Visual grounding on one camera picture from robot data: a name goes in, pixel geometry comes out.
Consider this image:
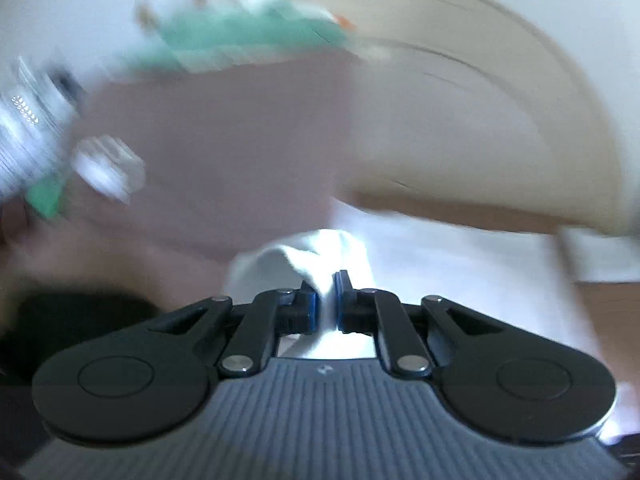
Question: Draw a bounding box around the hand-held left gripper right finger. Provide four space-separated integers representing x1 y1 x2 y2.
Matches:
334 269 506 380

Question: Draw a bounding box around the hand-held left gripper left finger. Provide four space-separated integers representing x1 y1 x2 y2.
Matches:
150 280 321 379

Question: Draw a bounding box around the white garment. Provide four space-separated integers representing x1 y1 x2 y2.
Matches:
222 200 626 441

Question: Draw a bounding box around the green printed cloth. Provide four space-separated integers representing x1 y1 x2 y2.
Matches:
125 0 351 75

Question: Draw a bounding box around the beige bed headboard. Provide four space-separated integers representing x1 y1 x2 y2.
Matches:
280 0 626 235

